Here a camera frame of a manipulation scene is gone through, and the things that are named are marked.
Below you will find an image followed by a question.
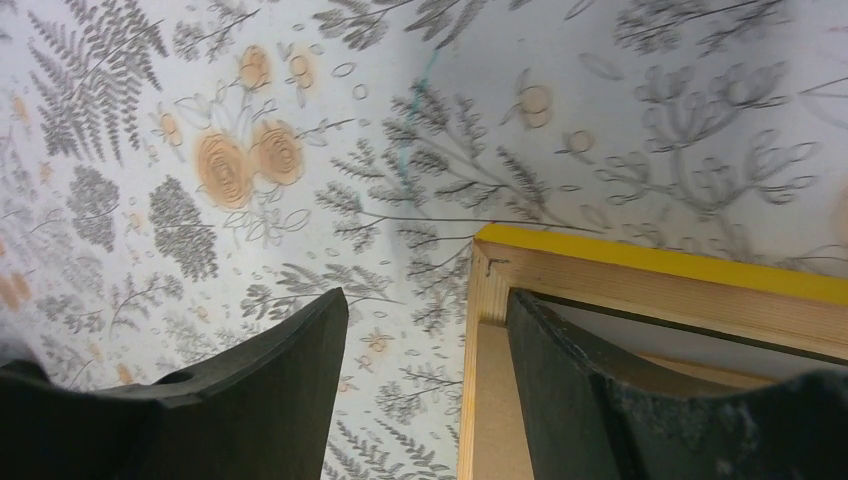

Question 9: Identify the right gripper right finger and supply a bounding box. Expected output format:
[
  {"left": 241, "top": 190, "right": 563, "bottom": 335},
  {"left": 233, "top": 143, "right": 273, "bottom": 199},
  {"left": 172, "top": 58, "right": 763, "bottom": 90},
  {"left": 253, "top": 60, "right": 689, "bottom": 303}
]
[{"left": 506, "top": 290, "right": 847, "bottom": 479}]

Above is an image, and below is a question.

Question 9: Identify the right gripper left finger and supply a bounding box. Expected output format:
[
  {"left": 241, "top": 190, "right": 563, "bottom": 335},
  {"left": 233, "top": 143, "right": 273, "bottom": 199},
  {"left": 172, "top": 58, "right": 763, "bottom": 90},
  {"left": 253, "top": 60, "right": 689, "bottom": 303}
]
[{"left": 1, "top": 288, "right": 349, "bottom": 479}]

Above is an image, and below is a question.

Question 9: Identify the yellow wooden picture frame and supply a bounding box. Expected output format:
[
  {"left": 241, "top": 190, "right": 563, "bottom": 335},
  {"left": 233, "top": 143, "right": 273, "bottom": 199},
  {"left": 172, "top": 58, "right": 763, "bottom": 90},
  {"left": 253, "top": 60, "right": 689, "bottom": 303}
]
[{"left": 457, "top": 225, "right": 847, "bottom": 478}]

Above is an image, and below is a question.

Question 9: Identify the floral patterned table mat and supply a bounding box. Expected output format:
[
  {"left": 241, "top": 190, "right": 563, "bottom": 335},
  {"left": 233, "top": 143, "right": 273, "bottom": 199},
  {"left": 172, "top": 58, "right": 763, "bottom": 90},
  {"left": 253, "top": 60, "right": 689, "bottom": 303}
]
[{"left": 1, "top": 1, "right": 847, "bottom": 479}]

